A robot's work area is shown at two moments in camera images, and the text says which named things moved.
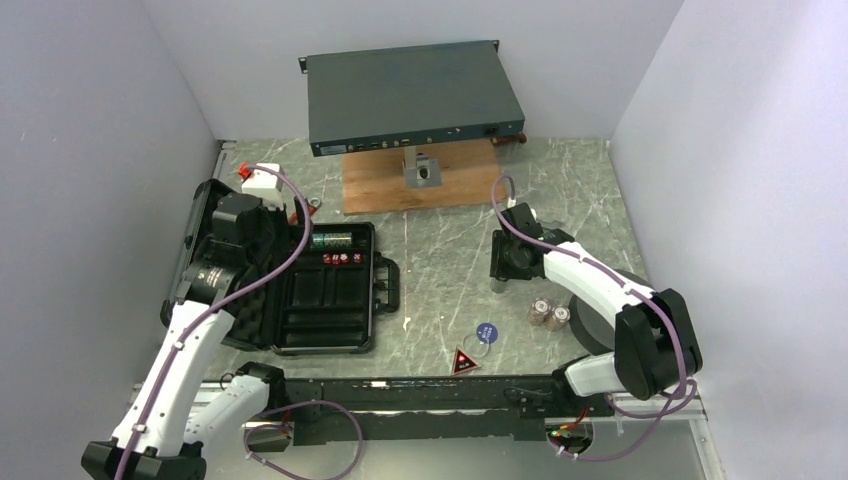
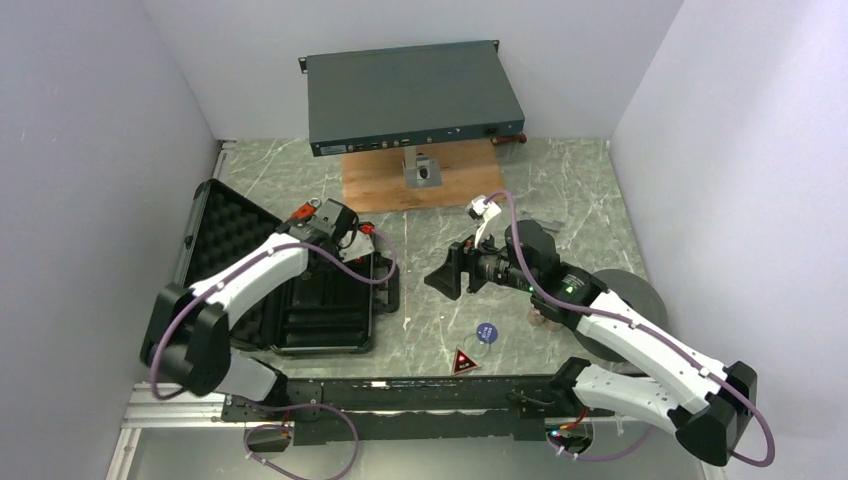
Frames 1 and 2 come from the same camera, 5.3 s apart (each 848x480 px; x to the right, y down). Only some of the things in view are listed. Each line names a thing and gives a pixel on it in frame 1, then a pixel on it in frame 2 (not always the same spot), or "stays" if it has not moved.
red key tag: x=313 y=204 stays
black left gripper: x=291 y=238 → x=338 y=248
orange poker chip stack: x=539 y=311 stays
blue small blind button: x=487 y=332 stays
